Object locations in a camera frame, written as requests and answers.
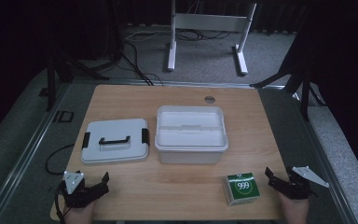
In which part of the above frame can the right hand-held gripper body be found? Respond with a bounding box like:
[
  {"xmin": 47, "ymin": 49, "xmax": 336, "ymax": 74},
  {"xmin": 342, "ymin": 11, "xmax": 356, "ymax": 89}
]
[{"xmin": 279, "ymin": 165, "xmax": 330, "ymax": 200}]

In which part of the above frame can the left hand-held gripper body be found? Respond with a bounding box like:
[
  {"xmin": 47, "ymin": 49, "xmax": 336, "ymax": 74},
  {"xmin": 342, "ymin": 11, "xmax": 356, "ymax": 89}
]
[{"xmin": 57, "ymin": 170, "xmax": 98, "ymax": 209}]

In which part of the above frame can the green medicine box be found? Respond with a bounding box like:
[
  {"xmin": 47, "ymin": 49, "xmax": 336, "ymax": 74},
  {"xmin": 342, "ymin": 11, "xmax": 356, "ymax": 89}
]
[{"xmin": 223, "ymin": 172, "xmax": 261, "ymax": 207}]

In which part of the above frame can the white plastic storage box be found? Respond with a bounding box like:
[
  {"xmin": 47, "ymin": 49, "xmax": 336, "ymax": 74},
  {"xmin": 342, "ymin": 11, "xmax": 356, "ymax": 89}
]
[{"xmin": 154, "ymin": 105, "xmax": 229, "ymax": 165}]

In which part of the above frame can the person's left hand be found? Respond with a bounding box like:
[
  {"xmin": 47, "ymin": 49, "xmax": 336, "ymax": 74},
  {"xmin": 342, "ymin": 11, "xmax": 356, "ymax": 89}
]
[{"xmin": 63, "ymin": 199, "xmax": 98, "ymax": 224}]

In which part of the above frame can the person's right hand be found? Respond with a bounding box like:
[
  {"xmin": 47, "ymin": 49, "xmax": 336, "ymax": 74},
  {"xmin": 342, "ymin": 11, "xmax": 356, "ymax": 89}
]
[{"xmin": 278, "ymin": 190, "xmax": 310, "ymax": 224}]

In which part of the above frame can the black tripod stand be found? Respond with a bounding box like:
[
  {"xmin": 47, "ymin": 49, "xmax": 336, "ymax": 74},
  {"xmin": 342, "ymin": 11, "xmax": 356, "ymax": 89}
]
[
  {"xmin": 250, "ymin": 31, "xmax": 327, "ymax": 122},
  {"xmin": 45, "ymin": 46, "xmax": 110, "ymax": 112}
]

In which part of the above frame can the dark curtain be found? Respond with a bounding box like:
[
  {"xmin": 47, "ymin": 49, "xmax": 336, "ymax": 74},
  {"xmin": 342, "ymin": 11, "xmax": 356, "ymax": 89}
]
[{"xmin": 117, "ymin": 0, "xmax": 311, "ymax": 34}]

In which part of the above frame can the grey lid with black handle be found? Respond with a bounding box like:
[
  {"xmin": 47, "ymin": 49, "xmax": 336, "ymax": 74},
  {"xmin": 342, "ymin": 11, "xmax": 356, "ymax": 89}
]
[{"xmin": 80, "ymin": 118, "xmax": 151, "ymax": 165}]

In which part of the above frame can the metal floor rail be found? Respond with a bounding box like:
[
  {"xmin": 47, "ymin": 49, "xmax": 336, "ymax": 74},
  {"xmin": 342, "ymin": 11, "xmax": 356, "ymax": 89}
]
[
  {"xmin": 0, "ymin": 83, "xmax": 71, "ymax": 224},
  {"xmin": 74, "ymin": 78, "xmax": 285, "ymax": 91},
  {"xmin": 292, "ymin": 92, "xmax": 358, "ymax": 224}
]

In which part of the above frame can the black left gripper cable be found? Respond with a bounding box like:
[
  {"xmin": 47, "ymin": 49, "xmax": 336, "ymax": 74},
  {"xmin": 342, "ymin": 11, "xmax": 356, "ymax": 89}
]
[{"xmin": 45, "ymin": 143, "xmax": 76, "ymax": 224}]

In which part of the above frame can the black rectangular floor frame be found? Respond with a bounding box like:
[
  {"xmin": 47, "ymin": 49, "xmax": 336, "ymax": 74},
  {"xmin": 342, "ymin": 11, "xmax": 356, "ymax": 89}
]
[{"xmin": 52, "ymin": 110, "xmax": 75, "ymax": 123}]

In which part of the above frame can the black floor cable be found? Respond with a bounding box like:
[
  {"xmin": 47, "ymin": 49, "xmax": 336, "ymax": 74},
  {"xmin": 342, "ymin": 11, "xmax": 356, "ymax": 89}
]
[{"xmin": 120, "ymin": 40, "xmax": 164, "ymax": 87}]

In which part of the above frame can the tangle of floor cables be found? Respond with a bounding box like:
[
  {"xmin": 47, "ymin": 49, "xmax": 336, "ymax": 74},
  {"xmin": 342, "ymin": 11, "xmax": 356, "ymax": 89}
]
[{"xmin": 124, "ymin": 28, "xmax": 234, "ymax": 42}]

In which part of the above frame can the white metal desk frame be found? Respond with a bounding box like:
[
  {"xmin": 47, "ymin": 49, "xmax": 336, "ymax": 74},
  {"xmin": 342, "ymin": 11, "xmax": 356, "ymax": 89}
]
[{"xmin": 167, "ymin": 0, "xmax": 258, "ymax": 77}]

